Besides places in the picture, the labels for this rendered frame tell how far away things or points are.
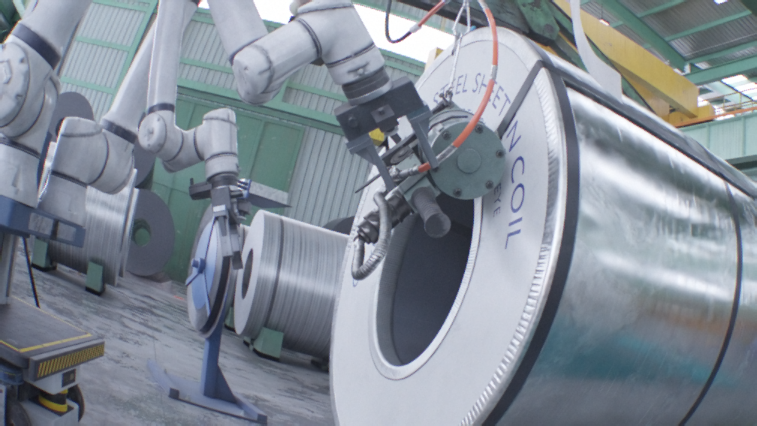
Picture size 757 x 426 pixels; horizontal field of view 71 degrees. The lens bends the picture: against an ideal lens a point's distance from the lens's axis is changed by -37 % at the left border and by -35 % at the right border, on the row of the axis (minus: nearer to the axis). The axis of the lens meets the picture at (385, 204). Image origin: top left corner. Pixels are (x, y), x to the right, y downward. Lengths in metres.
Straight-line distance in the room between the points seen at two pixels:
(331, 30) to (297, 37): 0.06
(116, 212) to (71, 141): 4.63
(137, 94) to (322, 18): 0.87
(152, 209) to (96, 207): 6.33
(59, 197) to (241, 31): 0.72
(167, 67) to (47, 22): 0.63
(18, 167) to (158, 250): 11.37
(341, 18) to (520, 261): 0.53
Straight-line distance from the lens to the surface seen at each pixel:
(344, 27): 1.18
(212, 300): 3.02
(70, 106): 13.09
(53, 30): 1.21
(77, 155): 1.77
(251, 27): 1.31
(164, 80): 1.70
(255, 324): 6.66
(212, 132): 1.71
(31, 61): 1.19
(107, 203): 6.40
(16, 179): 1.34
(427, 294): 2.06
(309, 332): 6.69
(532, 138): 1.44
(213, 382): 3.29
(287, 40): 1.16
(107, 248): 6.42
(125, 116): 1.92
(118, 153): 1.91
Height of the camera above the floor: 0.62
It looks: 8 degrees up
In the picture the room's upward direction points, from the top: 13 degrees clockwise
